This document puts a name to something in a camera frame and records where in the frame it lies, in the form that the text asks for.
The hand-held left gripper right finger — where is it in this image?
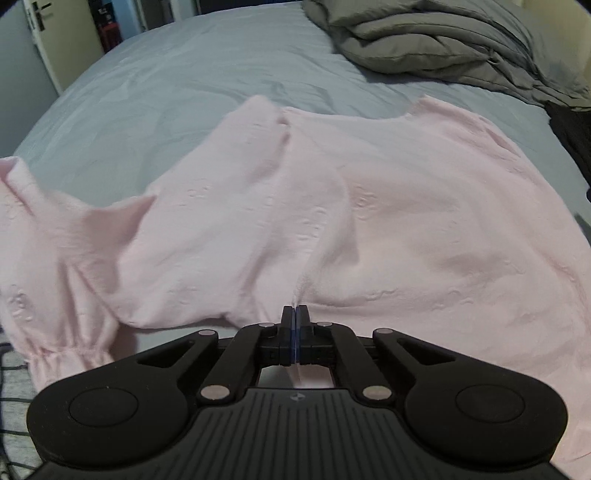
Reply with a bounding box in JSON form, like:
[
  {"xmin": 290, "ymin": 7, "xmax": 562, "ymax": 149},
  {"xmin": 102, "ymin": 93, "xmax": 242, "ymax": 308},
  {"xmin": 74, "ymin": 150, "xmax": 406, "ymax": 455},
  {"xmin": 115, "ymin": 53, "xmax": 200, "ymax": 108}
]
[{"xmin": 294, "ymin": 304, "xmax": 458, "ymax": 407}]

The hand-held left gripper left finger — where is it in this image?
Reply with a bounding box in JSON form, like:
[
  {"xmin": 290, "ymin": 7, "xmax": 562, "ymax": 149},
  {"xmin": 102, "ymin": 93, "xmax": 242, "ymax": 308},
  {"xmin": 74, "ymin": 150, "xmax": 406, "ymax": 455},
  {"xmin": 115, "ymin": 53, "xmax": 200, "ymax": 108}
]
[{"xmin": 134, "ymin": 305, "xmax": 296, "ymax": 406}]

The pink embroidered garment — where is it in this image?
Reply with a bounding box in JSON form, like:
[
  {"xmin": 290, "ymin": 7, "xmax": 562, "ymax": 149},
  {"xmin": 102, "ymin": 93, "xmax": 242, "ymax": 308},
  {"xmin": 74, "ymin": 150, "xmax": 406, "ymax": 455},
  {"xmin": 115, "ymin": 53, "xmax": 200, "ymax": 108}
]
[{"xmin": 0, "ymin": 95, "xmax": 591, "ymax": 480}]

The grey bed sheet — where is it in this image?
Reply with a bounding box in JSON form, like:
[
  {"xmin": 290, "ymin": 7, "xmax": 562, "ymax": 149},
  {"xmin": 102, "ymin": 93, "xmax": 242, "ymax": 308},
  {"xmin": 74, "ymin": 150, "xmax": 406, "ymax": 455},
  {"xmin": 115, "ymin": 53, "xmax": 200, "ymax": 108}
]
[{"xmin": 11, "ymin": 0, "xmax": 591, "ymax": 241}]

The grey striped folded garment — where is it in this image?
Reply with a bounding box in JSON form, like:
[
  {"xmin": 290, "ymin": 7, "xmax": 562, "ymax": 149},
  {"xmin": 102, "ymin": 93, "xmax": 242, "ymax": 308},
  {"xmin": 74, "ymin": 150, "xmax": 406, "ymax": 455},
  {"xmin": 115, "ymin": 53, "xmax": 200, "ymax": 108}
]
[{"xmin": 0, "ymin": 330, "xmax": 40, "ymax": 467}]

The folded grey duvet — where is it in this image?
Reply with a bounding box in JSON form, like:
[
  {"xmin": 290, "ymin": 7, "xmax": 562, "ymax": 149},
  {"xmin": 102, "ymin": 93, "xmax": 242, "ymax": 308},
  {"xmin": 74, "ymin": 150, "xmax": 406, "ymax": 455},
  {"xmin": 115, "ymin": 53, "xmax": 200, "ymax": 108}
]
[{"xmin": 302, "ymin": 0, "xmax": 591, "ymax": 109}]

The black garment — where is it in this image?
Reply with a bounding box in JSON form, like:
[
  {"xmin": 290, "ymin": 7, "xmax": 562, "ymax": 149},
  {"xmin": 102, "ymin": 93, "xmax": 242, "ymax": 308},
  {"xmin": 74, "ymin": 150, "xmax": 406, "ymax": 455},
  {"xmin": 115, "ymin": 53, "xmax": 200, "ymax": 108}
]
[{"xmin": 546, "ymin": 102, "xmax": 591, "ymax": 204}]

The red stool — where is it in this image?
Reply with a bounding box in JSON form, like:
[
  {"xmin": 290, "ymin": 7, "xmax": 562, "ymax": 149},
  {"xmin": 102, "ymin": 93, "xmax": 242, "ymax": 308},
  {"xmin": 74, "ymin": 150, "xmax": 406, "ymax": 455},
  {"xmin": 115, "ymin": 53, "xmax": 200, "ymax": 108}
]
[{"xmin": 99, "ymin": 23, "xmax": 122, "ymax": 52}]

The cream room door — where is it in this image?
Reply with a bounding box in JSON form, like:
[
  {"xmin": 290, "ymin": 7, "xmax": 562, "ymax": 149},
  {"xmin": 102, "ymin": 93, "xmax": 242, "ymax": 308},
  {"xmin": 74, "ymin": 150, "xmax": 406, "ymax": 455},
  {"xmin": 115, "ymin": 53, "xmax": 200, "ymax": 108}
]
[{"xmin": 25, "ymin": 0, "xmax": 108, "ymax": 95}]

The black door handle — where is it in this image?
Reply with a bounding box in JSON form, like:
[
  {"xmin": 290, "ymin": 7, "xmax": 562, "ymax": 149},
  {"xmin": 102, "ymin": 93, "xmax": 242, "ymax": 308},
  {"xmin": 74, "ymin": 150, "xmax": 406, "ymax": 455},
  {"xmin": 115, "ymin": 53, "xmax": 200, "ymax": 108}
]
[{"xmin": 28, "ymin": 0, "xmax": 52, "ymax": 31}]

